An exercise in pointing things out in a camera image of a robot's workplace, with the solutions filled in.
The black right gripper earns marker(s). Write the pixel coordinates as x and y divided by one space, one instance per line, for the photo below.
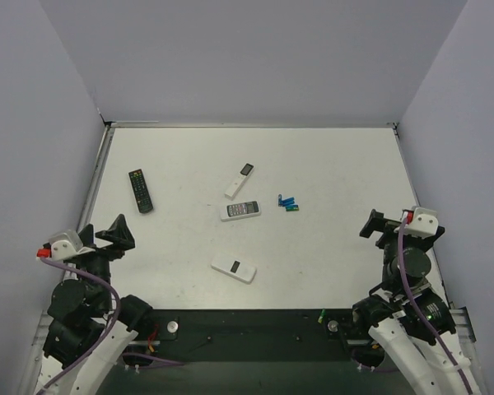
388 233

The slim white remote control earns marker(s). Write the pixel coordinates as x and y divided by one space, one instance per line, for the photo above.
239 181

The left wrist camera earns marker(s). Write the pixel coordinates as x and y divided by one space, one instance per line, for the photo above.
61 246

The white grey AC remote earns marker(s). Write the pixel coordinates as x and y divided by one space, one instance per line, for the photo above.
238 211

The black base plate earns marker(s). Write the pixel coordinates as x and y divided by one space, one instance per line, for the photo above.
251 335

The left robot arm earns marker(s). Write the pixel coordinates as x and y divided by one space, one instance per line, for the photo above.
91 323

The aluminium frame rail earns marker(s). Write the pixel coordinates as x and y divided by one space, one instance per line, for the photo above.
463 325

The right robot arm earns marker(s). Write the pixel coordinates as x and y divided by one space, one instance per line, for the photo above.
404 318

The black TV remote control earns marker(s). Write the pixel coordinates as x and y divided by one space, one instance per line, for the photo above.
140 191

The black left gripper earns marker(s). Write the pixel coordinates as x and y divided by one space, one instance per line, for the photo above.
100 250

